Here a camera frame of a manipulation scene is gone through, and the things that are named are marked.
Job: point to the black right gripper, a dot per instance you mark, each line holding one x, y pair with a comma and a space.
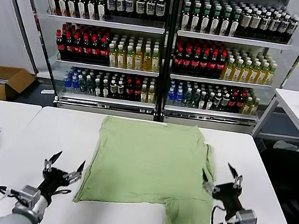
227, 195

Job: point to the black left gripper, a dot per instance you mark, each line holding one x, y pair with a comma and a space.
54, 180

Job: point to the light green shirt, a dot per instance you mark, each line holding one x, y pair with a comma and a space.
147, 160

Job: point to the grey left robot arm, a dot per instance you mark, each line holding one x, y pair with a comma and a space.
24, 217

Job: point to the black office chair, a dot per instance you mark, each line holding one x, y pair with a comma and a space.
292, 180

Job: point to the pale grey crumpled fabric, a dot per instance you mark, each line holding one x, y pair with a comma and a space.
285, 145

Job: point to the small white flat object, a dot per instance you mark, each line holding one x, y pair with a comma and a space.
47, 91

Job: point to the small yellow drink bottle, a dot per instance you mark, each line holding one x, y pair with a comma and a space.
151, 95
247, 107
144, 94
255, 107

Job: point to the blue drink bottle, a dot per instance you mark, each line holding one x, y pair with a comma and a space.
178, 97
170, 97
67, 83
75, 84

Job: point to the white side table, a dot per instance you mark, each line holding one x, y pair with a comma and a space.
295, 106

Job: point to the cola bottle red cap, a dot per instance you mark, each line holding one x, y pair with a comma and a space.
60, 46
103, 52
195, 63
178, 61
186, 62
86, 50
94, 51
220, 67
68, 48
212, 66
203, 65
77, 49

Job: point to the shelf rack with bottles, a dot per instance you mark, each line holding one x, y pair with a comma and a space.
234, 40

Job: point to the white beverage cooler cabinet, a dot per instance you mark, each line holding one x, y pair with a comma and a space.
109, 23

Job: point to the dark bottle beige label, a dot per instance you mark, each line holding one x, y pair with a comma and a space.
245, 22
283, 27
254, 23
264, 24
274, 26
292, 28

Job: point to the dark bottle navy label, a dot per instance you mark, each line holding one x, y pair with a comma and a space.
160, 10
121, 5
130, 6
140, 7
111, 3
150, 8

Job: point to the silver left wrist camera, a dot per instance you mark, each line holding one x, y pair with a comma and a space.
29, 195

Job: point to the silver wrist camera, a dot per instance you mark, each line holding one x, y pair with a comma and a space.
29, 195
246, 219

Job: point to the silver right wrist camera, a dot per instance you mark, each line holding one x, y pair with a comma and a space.
246, 219

